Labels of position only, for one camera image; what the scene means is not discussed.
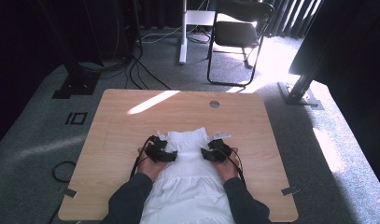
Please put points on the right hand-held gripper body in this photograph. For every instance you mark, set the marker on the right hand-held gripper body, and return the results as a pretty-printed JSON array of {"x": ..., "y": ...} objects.
[{"x": 221, "y": 149}]

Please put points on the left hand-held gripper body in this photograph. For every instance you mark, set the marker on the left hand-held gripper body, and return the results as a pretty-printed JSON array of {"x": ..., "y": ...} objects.
[{"x": 155, "y": 149}]

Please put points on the white pleated skirt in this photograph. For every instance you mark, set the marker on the white pleated skirt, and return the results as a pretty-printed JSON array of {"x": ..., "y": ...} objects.
[{"x": 187, "y": 186}]

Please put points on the person's left hand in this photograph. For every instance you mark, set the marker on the person's left hand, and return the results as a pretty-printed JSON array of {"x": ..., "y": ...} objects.
[{"x": 150, "y": 169}]

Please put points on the person's right hand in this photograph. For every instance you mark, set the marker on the person's right hand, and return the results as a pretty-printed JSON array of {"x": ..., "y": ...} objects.
[{"x": 228, "y": 169}]

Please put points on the grey round table grommet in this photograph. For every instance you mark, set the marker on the grey round table grommet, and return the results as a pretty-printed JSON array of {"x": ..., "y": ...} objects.
[{"x": 214, "y": 104}]

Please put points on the grey tape piece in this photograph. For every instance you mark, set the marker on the grey tape piece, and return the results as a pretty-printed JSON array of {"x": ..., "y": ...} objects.
[
  {"x": 70, "y": 193},
  {"x": 289, "y": 191}
]

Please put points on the black metal stand grey base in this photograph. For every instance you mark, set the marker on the black metal stand grey base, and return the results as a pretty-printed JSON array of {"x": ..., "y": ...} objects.
[{"x": 299, "y": 93}]

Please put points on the black metal stand flat base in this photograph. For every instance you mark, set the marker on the black metal stand flat base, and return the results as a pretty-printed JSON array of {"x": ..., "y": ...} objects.
[{"x": 77, "y": 84}]

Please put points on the black folding chair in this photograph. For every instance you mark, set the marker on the black folding chair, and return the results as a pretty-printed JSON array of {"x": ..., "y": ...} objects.
[{"x": 236, "y": 32}]

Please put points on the grey pleated curtain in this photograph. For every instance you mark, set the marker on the grey pleated curtain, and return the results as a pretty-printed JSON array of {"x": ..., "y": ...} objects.
[{"x": 290, "y": 18}]

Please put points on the black curtain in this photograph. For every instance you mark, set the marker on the black curtain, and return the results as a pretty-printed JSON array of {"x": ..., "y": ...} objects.
[{"x": 355, "y": 62}]

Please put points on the white desk frame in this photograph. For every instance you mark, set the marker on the white desk frame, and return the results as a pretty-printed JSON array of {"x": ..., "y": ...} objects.
[{"x": 183, "y": 46}]

